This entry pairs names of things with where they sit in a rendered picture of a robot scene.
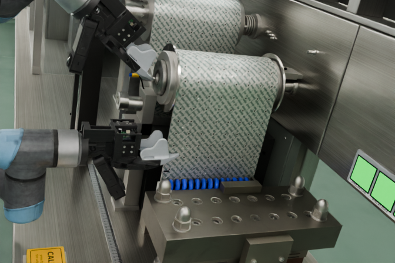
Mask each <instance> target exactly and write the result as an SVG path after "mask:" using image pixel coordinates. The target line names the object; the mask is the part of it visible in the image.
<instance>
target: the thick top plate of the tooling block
mask: <svg viewBox="0 0 395 263"><path fill-rule="evenodd" d="M289 188H290V186H271V187H262V189H261V191H260V193H236V194H223V193H222V192H221V190H220V189H219V188H212V189H196V190H172V193H171V198H172V200H171V202H169V203H167V204H162V203H159V202H157V201H155V199H154V195H155V194H156V191H145V198H144V202H143V208H142V217H143V220H144V222H145V225H146V228H147V229H148V233H149V235H150V238H151V240H152V242H153V246H154V247H155V250H156V253H157V255H158V258H159V261H160V263H194V262H205V261H215V260H221V259H232V258H240V257H241V254H242V251H243V247H244V244H245V240H246V238H253V237H265V236H272V235H286V234H289V235H290V236H291V238H292V239H293V244H292V247H291V250H290V252H297V251H308V250H314V249H325V248H334V247H335V245H336V242H337V239H338V237H339V234H340V231H341V228H342V225H341V223H339V222H338V221H337V220H336V219H335V218H334V217H333V216H332V215H331V214H330V213H329V212H328V215H327V220H326V221H325V222H320V221H316V220H314V219H313V218H312V217H311V216H310V213H311V212H312V210H313V207H314V205H316V203H317V201H318V200H317V199H316V198H315V197H314V196H313V195H312V194H311V193H310V192H309V191H308V190H307V189H306V188H305V187H304V190H303V196H301V197H296V196H293V195H291V194H290V193H289V192H288V189H289ZM183 206H187V207H188V208H189V209H190V211H191V218H192V219H191V222H190V226H191V229H190V231H189V232H186V233H181V232H177V231H175V230H174V229H173V228H172V223H173V222H174V220H175V217H176V214H177V212H178V209H180V207H183Z"/></svg>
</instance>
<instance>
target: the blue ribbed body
mask: <svg viewBox="0 0 395 263"><path fill-rule="evenodd" d="M169 181H170V183H171V190H196V189H212V188H219V187H220V182H221V181H249V179H248V178H247V177H245V178H244V179H242V178H241V177H239V178H238V179H236V178H235V177H233V178H232V180H231V179H230V178H229V177H228V178H226V179H224V178H220V180H218V178H214V179H213V181H212V179H211V178H208V179H207V183H206V179H204V178H202V179H201V181H199V179H198V178H196V179H195V181H194V183H193V180H192V179H191V178H190V179H188V183H187V181H186V180H185V179H182V181H181V183H180V180H179V179H176V180H175V183H173V180H172V179H170V180H169Z"/></svg>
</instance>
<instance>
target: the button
mask: <svg viewBox="0 0 395 263"><path fill-rule="evenodd" d="M26 263H66V260H65V251H64V247H49V248H35V249H28V250H27V251H26Z"/></svg>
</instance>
